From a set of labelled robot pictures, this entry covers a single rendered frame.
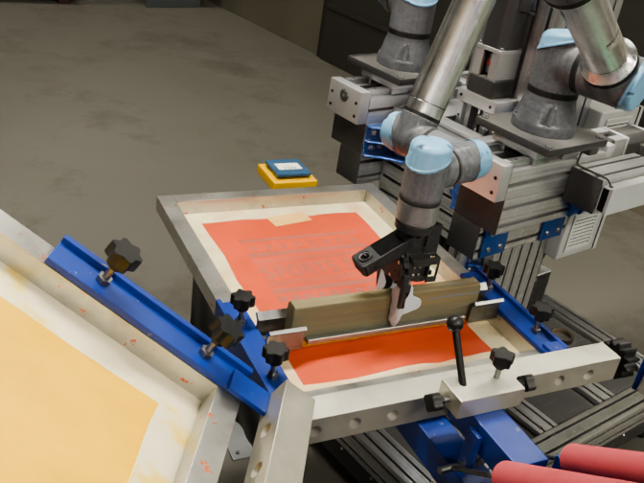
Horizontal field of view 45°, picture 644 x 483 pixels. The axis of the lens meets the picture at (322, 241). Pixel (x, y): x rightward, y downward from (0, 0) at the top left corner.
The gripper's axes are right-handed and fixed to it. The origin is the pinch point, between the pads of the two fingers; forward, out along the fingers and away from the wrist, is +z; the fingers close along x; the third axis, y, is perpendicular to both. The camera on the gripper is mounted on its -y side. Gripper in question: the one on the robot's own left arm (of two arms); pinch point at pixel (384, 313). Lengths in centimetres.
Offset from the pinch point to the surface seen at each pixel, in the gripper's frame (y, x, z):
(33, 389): -67, -33, -22
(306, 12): 230, 540, 69
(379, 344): -1.5, -2.3, 5.3
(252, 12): 211, 623, 91
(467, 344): 16.2, -6.6, 5.3
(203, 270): -28.3, 24.9, 1.8
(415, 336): 7.1, -1.8, 5.3
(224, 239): -17.6, 42.8, 5.3
